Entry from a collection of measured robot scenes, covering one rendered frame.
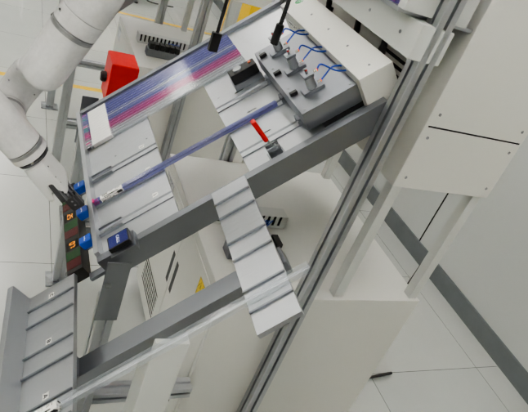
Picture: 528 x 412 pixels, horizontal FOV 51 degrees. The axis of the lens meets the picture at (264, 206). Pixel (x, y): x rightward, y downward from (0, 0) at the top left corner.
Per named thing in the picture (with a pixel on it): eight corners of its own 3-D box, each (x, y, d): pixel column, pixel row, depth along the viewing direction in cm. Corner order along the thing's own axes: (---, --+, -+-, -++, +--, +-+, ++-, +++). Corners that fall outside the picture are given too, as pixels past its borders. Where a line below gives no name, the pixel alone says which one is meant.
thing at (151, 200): (109, 263, 122) (101, 255, 120) (87, 122, 171) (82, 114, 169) (185, 221, 122) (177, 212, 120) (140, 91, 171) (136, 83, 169)
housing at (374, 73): (374, 130, 123) (358, 79, 114) (297, 47, 160) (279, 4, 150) (406, 112, 123) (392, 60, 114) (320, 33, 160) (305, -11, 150)
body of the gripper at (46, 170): (15, 149, 125) (46, 181, 132) (14, 173, 117) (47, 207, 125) (43, 132, 125) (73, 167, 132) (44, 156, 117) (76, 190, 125)
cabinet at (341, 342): (162, 444, 168) (220, 297, 137) (132, 284, 220) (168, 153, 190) (339, 425, 197) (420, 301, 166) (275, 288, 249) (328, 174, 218)
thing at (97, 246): (111, 272, 124) (93, 253, 119) (89, 130, 173) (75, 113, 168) (116, 270, 124) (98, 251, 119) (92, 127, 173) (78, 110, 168)
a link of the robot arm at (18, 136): (8, 141, 124) (4, 164, 117) (-35, 95, 115) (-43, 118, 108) (41, 124, 123) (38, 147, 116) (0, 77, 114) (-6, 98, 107)
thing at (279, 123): (260, 189, 123) (251, 173, 120) (194, 69, 172) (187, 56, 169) (389, 117, 123) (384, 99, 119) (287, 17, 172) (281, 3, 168)
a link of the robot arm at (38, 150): (6, 144, 123) (15, 153, 125) (6, 165, 116) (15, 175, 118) (39, 125, 123) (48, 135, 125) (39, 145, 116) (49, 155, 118)
